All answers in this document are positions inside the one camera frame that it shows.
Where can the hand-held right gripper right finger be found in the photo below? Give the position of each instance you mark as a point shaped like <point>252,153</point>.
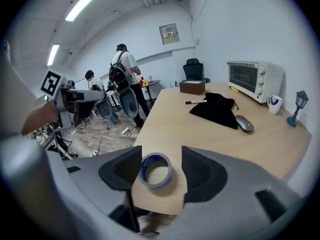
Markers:
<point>237,196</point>

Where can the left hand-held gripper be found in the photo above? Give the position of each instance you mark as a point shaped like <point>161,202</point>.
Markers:
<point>51,84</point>

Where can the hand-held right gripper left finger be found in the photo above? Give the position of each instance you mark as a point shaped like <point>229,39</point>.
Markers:
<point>85,181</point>

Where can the clear tape roll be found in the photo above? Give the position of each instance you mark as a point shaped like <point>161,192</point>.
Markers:
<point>143,169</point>

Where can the person's left forearm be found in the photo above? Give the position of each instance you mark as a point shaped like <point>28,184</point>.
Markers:
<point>40,117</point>

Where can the black backpack with oval shell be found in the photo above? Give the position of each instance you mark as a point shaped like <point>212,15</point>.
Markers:
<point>122,84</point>
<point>103,109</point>

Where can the white power strip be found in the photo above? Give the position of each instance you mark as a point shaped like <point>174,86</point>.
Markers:
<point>124,131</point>
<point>94,154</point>

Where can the long ceiling light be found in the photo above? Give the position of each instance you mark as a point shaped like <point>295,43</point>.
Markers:
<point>87,1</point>
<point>53,54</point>

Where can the round black table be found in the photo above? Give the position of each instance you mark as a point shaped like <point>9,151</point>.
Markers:
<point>153,82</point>

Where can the grey computer mouse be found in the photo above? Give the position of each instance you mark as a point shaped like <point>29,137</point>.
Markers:
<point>244,124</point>

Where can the black router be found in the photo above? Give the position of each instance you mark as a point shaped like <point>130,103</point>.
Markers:
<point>175,84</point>

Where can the grey clog shoe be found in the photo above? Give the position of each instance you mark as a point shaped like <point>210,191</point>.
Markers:
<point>150,236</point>

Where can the brown cardboard box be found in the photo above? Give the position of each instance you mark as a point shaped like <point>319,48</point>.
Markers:
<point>192,87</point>

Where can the white mug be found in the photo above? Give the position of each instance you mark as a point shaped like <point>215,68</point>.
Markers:
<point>275,105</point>

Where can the white marker pen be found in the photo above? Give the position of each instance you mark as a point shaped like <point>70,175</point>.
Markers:
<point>196,101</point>

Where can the black office chair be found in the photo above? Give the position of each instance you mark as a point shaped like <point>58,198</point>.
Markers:
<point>193,69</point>

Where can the yellow sticky note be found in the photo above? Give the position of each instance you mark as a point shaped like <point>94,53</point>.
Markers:
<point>234,88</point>

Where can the blue lantern figurine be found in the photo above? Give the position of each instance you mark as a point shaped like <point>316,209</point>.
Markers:
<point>301,99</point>

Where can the white toaster oven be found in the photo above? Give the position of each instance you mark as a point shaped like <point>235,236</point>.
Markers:
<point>252,80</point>

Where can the grey electrical wall panel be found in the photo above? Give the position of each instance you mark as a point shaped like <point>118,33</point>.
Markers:
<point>169,34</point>

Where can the white wall switch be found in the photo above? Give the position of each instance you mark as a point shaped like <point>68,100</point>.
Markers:
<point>197,42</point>

